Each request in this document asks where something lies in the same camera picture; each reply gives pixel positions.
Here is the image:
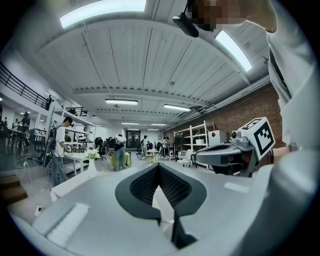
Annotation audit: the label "white vase with flowers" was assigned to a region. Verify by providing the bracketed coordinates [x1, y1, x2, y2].
[85, 147, 101, 176]

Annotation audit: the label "person's head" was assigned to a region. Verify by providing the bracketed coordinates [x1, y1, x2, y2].
[187, 0, 279, 34]

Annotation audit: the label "black metal railing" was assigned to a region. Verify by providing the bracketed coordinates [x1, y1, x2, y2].
[0, 61, 52, 111]

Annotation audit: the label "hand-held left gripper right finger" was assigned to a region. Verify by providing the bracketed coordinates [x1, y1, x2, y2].
[154, 162, 261, 252]

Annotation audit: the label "white work table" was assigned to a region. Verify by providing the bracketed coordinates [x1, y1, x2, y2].
[62, 151, 92, 176]

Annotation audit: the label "yellow-green table cloth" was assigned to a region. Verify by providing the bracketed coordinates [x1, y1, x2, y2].
[110, 151, 132, 169]

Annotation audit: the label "long ceiling light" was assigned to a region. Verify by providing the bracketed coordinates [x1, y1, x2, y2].
[163, 103, 192, 113]
[104, 98, 139, 106]

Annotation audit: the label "white low table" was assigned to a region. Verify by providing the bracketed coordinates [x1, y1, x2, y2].
[49, 174, 91, 203]

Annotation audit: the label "person's right forearm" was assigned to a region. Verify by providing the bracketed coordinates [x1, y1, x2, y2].
[272, 146, 293, 165]

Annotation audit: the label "white metal shelf rack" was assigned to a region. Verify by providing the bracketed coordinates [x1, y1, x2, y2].
[173, 120, 216, 162]

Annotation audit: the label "large ceiling light panel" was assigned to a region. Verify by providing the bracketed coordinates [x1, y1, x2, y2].
[59, 0, 147, 29]
[214, 29, 254, 73]

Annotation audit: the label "wooden steps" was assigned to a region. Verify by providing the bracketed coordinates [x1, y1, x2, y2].
[0, 174, 29, 207]

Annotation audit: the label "person's white shirt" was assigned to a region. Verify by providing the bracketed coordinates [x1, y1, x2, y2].
[239, 0, 320, 252]

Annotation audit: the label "black head-worn camera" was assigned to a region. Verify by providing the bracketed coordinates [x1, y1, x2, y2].
[172, 0, 201, 39]

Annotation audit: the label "white chair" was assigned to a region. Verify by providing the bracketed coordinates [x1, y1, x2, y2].
[175, 149, 196, 168]

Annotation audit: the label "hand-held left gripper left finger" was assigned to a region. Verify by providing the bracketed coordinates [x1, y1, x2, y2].
[31, 162, 176, 252]

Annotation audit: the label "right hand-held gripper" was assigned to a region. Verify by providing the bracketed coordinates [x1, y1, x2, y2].
[195, 116, 276, 178]

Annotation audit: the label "wooden stool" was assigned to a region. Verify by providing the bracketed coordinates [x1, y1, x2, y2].
[145, 149, 159, 165]

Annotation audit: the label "black double door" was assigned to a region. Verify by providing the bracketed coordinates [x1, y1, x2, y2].
[125, 129, 141, 149]

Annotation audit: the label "white wall shelf rack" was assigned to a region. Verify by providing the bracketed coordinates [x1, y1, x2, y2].
[51, 106, 98, 151]

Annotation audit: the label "white box with red diamond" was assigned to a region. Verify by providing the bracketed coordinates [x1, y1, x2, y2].
[207, 129, 228, 148]

